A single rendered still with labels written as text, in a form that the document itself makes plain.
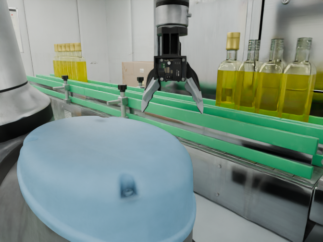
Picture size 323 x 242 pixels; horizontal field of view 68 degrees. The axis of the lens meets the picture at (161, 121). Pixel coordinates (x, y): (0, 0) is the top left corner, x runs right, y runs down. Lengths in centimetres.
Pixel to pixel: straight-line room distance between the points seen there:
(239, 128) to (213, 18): 50
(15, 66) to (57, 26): 630
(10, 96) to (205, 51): 80
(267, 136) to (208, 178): 19
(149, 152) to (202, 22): 85
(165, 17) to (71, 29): 614
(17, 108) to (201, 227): 45
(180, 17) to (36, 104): 40
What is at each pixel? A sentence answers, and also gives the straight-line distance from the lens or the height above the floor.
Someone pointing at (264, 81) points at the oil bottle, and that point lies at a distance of 64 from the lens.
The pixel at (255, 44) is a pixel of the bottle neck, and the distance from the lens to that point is 67.
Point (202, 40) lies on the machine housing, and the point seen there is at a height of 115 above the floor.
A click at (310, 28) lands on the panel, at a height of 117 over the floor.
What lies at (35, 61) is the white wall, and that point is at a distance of 631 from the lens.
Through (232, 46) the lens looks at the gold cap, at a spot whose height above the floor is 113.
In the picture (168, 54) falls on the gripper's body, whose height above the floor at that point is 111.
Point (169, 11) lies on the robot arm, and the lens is 56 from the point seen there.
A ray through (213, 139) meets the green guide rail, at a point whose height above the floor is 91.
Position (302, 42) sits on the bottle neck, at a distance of 62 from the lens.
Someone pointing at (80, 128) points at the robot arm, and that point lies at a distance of 19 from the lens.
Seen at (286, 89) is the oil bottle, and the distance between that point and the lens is 62.
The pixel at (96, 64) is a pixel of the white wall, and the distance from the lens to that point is 691.
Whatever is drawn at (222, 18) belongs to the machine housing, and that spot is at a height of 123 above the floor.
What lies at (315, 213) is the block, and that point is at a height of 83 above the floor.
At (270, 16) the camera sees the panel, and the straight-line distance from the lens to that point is 81.
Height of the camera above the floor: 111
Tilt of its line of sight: 16 degrees down
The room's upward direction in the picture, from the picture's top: straight up
